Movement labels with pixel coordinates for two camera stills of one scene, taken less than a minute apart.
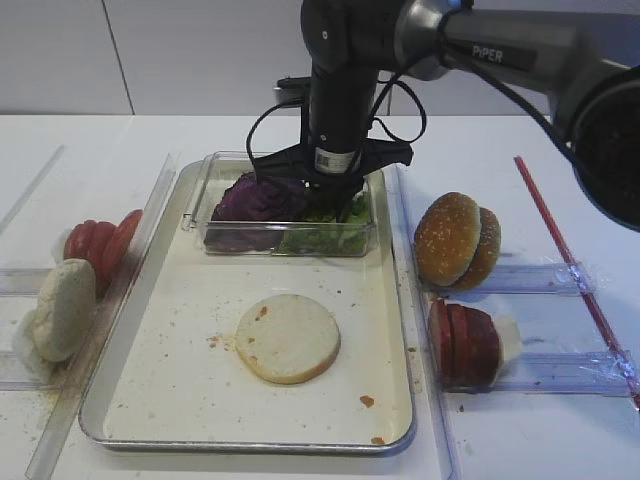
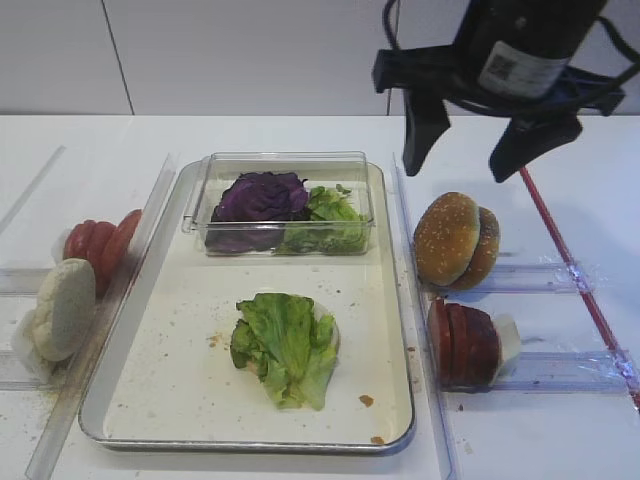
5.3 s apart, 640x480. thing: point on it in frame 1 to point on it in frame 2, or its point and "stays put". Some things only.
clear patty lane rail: [563, 373] stays put
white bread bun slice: [64, 311] stays put
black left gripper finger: [344, 195] to [426, 120]
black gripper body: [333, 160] to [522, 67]
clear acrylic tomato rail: [22, 282] stays put
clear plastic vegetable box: [287, 203] stays put
